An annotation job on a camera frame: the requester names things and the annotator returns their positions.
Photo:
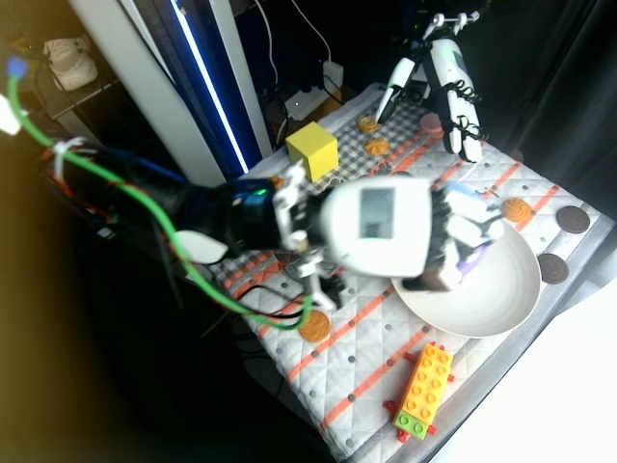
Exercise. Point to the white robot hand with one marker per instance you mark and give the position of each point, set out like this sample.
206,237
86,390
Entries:
381,226
448,62

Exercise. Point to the purple foam cube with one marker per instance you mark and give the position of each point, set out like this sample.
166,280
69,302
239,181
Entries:
471,263

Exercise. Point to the yellow foam cube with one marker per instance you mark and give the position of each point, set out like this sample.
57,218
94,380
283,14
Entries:
313,149

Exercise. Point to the cream round plate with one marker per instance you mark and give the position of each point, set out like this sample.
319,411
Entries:
482,308

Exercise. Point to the pink toy macaron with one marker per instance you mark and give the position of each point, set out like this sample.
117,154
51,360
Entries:
430,123

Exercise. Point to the black curtain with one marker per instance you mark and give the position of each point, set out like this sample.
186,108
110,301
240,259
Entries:
554,72

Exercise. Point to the white plug adapter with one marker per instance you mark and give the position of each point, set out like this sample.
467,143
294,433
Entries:
332,72

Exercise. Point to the orange round flat toy cookie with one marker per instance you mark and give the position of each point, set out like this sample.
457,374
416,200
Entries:
315,328

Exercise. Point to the grey quilt with bear print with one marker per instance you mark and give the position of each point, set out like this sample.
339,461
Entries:
366,357

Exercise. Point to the white power strip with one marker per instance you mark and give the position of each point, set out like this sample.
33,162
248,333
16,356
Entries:
303,103

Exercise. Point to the orange and green brick car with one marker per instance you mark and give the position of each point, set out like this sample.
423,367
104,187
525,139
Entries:
426,386

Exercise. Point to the dark brown round toy cookie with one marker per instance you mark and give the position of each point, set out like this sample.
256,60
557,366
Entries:
572,220
553,268

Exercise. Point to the white pillar with blue light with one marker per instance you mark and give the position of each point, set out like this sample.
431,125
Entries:
144,96

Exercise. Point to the grey shelf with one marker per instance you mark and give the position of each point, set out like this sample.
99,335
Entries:
82,111

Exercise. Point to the white shoe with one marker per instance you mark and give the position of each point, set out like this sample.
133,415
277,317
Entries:
70,65

